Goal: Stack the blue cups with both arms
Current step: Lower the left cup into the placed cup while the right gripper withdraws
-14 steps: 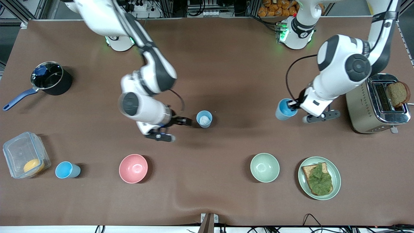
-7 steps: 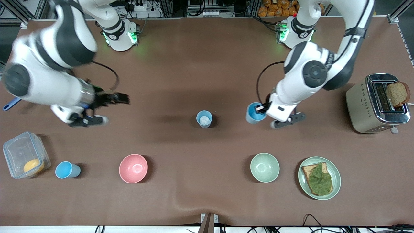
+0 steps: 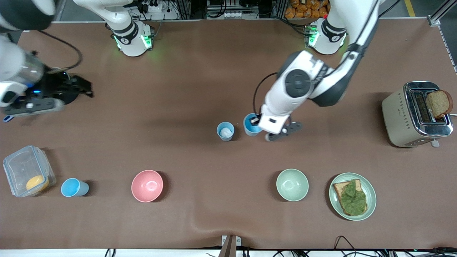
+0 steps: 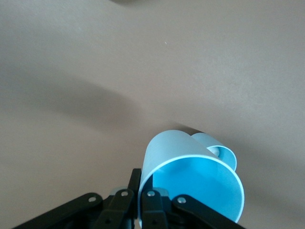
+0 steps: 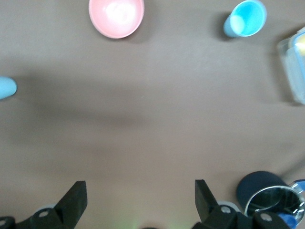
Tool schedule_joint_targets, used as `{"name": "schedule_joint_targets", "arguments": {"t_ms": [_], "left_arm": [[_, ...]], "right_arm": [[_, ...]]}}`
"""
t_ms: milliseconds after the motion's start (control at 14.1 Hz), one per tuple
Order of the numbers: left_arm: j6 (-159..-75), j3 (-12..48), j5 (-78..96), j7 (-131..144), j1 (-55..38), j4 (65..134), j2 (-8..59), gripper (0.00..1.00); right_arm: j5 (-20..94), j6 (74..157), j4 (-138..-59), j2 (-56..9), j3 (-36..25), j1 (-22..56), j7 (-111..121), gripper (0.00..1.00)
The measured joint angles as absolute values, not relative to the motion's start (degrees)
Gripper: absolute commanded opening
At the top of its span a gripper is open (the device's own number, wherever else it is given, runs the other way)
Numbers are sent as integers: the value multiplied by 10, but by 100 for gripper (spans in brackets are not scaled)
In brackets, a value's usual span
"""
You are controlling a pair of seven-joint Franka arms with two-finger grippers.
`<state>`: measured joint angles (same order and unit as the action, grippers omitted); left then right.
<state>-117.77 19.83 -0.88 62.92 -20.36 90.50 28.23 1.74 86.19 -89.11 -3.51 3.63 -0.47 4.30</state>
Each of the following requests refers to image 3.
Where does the yellow round food piece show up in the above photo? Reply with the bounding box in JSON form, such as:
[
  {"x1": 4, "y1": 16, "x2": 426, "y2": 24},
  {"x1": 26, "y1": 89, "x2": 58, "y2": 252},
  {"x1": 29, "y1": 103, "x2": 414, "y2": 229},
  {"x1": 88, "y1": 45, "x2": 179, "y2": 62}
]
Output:
[{"x1": 26, "y1": 175, "x2": 50, "y2": 193}]

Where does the brown bread slice in toaster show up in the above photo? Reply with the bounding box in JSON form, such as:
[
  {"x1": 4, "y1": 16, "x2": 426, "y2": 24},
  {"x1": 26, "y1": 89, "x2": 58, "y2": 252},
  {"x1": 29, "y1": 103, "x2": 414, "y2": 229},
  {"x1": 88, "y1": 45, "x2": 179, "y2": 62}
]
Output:
[{"x1": 426, "y1": 90, "x2": 454, "y2": 119}]

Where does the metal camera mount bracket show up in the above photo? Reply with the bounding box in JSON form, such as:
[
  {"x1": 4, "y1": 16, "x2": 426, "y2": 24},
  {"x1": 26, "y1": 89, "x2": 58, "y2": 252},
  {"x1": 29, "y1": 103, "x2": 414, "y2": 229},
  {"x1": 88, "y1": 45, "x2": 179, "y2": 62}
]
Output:
[{"x1": 219, "y1": 235, "x2": 241, "y2": 257}]

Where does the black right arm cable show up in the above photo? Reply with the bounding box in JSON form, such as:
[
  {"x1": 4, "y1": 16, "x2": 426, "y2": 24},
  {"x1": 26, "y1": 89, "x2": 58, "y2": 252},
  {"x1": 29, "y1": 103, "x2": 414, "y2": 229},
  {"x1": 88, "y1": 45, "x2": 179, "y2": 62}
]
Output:
[{"x1": 36, "y1": 30, "x2": 83, "y2": 74}]

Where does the thin black cable loop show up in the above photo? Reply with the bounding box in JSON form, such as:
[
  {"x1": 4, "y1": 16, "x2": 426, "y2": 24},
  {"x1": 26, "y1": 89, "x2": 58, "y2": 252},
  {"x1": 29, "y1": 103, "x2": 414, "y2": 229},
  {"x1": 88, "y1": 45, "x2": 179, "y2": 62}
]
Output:
[{"x1": 334, "y1": 236, "x2": 357, "y2": 257}]

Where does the clear plastic lidded container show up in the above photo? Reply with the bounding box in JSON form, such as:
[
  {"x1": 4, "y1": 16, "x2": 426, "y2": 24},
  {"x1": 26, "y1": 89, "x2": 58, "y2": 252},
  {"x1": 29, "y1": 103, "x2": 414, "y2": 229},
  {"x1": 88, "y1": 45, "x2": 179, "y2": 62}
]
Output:
[{"x1": 3, "y1": 145, "x2": 57, "y2": 197}]

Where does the white power strip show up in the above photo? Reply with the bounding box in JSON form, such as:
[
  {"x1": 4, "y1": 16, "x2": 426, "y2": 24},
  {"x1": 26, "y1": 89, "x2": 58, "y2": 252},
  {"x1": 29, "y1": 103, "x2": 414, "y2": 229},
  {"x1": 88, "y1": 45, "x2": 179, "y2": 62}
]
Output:
[{"x1": 141, "y1": 1, "x2": 164, "y2": 13}]

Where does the blue cup holding white paper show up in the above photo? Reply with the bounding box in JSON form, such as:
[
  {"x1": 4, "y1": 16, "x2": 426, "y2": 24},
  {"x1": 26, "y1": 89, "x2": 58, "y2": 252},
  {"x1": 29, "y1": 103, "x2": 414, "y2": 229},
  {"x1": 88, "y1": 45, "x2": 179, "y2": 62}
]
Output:
[{"x1": 216, "y1": 122, "x2": 235, "y2": 142}]

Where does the green lettuce leaf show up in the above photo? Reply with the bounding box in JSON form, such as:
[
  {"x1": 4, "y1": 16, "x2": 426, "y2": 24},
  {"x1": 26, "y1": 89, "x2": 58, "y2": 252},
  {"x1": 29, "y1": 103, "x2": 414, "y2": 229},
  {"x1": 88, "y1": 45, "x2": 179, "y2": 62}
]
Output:
[{"x1": 338, "y1": 180, "x2": 367, "y2": 216}]

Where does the pale green plate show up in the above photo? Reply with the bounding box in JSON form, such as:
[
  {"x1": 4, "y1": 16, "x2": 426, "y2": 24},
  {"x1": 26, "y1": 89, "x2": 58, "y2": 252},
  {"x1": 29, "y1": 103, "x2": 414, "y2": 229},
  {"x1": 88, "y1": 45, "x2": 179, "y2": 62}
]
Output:
[{"x1": 329, "y1": 172, "x2": 377, "y2": 221}]

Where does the bread slice under lettuce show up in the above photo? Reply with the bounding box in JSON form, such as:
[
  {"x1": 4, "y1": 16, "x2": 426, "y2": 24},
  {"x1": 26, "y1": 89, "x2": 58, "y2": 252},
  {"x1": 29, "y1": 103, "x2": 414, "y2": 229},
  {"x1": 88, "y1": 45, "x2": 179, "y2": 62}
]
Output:
[{"x1": 333, "y1": 179, "x2": 368, "y2": 216}]

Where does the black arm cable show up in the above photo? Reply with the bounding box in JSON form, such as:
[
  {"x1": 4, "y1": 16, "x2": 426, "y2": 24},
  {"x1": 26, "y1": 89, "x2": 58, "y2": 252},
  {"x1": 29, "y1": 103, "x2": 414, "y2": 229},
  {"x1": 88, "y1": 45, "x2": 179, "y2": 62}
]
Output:
[
  {"x1": 253, "y1": 0, "x2": 381, "y2": 116},
  {"x1": 36, "y1": 30, "x2": 83, "y2": 74}
]

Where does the black saucepan with blue handle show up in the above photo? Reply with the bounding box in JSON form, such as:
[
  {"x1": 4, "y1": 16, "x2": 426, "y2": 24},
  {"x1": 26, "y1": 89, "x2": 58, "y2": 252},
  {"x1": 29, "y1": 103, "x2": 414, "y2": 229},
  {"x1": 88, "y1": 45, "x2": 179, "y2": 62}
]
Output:
[{"x1": 3, "y1": 68, "x2": 82, "y2": 123}]

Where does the beige and chrome toaster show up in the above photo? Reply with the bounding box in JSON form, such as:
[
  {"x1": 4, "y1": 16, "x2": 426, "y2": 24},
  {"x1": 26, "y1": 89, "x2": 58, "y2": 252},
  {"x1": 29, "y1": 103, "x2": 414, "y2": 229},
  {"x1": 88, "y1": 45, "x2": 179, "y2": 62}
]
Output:
[{"x1": 381, "y1": 81, "x2": 457, "y2": 148}]

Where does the aluminium frame rail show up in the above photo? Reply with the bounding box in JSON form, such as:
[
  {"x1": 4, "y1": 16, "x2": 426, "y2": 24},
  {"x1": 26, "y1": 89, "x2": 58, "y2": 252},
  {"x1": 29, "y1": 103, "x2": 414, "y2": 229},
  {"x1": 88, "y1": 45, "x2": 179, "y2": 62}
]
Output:
[{"x1": 427, "y1": 0, "x2": 457, "y2": 72}]

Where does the pile of orange snacks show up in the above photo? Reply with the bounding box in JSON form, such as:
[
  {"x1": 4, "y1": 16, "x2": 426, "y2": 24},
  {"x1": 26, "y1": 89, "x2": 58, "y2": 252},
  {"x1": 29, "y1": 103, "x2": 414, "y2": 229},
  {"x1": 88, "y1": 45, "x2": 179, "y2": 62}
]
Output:
[{"x1": 285, "y1": 0, "x2": 331, "y2": 19}]

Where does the pink bowl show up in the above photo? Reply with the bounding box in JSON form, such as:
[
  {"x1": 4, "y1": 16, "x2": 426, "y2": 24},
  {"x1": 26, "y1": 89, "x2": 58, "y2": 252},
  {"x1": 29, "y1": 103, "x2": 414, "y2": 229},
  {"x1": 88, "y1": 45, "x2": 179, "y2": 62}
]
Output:
[{"x1": 131, "y1": 170, "x2": 164, "y2": 203}]

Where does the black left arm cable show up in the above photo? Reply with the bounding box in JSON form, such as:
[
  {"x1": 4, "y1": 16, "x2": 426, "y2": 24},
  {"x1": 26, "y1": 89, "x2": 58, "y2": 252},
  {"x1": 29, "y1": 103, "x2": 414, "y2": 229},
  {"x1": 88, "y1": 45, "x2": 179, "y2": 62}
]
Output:
[{"x1": 253, "y1": 0, "x2": 381, "y2": 116}]

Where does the pale green bowl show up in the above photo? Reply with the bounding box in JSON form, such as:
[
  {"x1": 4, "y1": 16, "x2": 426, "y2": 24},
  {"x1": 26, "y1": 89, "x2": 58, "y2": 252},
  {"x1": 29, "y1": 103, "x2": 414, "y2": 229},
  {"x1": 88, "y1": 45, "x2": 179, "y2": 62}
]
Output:
[{"x1": 276, "y1": 168, "x2": 309, "y2": 202}]

